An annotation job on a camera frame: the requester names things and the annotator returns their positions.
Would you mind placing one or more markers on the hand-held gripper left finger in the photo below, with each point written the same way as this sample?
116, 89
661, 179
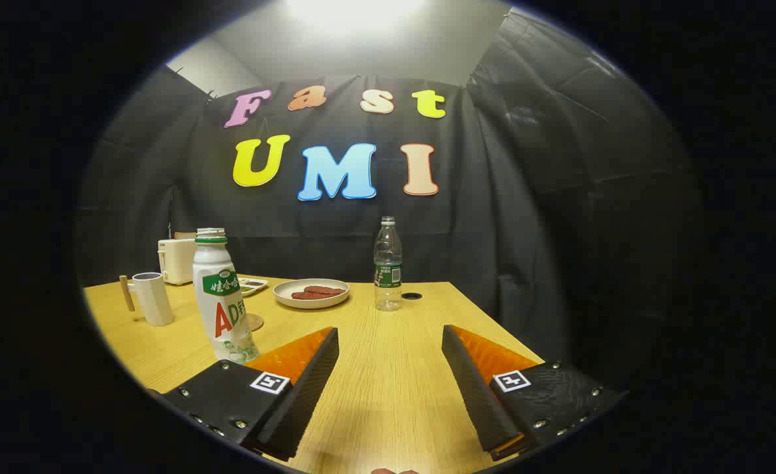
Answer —
309, 395

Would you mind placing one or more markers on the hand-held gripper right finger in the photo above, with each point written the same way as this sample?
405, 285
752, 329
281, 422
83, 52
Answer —
473, 388

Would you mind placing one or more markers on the round wooden coaster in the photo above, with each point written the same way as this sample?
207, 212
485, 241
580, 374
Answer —
257, 322

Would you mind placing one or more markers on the white juice bottle green label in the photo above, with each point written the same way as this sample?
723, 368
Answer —
220, 309

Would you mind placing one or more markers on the clear plastic water bottle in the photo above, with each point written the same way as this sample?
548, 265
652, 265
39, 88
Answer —
388, 276

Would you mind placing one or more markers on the wooden table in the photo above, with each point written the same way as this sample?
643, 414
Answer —
388, 368

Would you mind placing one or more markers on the reddish brown meat pieces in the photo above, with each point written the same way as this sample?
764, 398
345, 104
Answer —
318, 293

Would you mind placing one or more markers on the white round plate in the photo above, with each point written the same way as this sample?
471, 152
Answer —
285, 291

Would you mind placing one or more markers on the black round table grommet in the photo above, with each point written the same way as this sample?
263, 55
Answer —
411, 296

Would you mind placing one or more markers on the white divided snack tray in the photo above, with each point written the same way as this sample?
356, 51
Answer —
253, 286

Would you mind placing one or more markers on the cream toaster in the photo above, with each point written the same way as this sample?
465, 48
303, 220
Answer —
176, 260

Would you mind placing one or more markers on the toast slice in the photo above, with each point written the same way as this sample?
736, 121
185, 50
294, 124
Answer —
183, 235

